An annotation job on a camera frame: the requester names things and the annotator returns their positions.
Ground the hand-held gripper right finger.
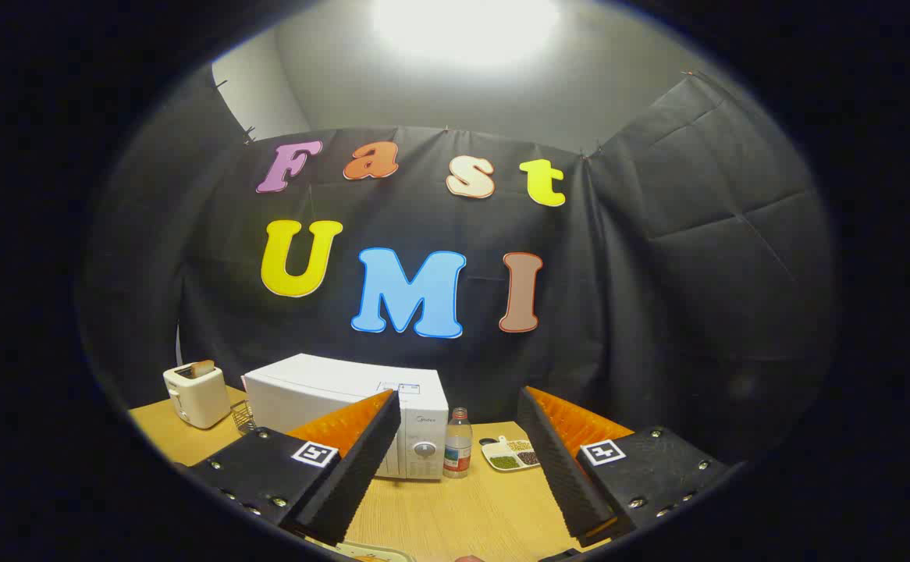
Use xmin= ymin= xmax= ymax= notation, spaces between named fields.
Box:
xmin=517 ymin=386 xmax=741 ymax=549

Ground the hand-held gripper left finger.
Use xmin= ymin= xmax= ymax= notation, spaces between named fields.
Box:
xmin=186 ymin=389 xmax=403 ymax=547

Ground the white microwave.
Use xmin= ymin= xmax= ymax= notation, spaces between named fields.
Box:
xmin=242 ymin=353 xmax=450 ymax=480

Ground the white divided bean dish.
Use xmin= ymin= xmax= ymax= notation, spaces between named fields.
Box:
xmin=481 ymin=436 xmax=542 ymax=472

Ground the white square floral plate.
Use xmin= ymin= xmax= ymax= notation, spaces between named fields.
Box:
xmin=307 ymin=537 xmax=417 ymax=562

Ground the clear plastic water bottle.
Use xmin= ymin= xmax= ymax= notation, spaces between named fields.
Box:
xmin=443 ymin=407 xmax=474 ymax=479

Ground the white toaster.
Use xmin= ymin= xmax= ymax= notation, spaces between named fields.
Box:
xmin=162 ymin=363 xmax=232 ymax=430

